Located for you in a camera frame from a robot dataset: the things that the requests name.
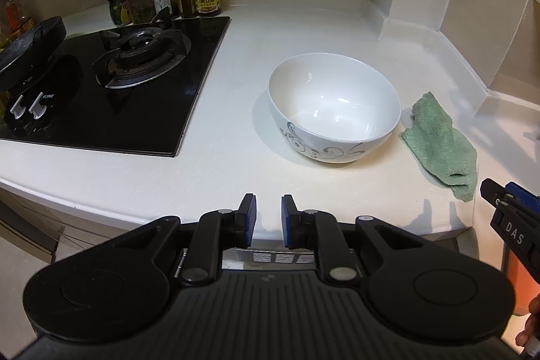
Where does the green microfiber cloth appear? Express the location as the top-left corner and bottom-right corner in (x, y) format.
(400, 92), (478, 203)

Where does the white patterned ceramic bowl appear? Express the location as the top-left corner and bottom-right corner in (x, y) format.
(267, 52), (402, 164)

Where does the person's right hand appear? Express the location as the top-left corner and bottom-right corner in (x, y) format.
(515, 295), (540, 347)

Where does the black glass gas stove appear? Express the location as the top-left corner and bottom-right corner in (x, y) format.
(1, 17), (230, 157)

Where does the stove burner with grate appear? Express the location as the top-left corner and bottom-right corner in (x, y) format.
(92, 26), (191, 89)

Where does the right white stove knob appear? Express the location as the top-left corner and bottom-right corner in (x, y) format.
(28, 92), (47, 120)

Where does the white stove knob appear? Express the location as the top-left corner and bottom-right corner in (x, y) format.
(9, 94), (27, 120)
(28, 92), (47, 120)

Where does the red lid jar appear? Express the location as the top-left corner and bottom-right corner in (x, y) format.
(126, 0), (156, 25)

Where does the left white stove knob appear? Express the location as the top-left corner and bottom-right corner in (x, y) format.
(9, 94), (27, 120)

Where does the black frying pan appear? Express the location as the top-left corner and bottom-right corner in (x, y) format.
(1, 17), (67, 74)

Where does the red label bottle far left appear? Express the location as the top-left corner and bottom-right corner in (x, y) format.
(3, 0), (36, 41)

